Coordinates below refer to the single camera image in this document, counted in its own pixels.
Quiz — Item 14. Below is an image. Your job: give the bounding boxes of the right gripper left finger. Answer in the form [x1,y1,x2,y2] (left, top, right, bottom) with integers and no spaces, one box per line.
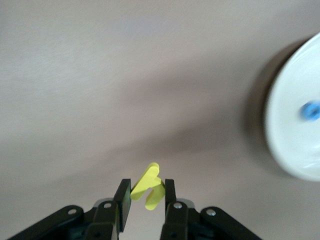
[7,178,133,240]

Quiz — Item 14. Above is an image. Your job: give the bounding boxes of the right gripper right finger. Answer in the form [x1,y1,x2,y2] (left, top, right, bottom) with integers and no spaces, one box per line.
[159,178,263,240]

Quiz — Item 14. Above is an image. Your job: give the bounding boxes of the yellow letter h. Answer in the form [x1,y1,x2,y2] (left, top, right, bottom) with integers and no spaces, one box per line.
[130,162,166,211]

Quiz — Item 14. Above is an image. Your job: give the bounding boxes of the blue letter o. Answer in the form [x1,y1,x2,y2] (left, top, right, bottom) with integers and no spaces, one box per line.
[298,99,320,123]

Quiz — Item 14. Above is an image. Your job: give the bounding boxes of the brown table cover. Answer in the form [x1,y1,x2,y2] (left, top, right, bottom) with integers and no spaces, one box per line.
[0,0,320,240]

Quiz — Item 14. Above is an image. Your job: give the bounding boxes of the beige brown plate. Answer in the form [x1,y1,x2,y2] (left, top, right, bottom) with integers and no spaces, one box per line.
[264,32,320,182]

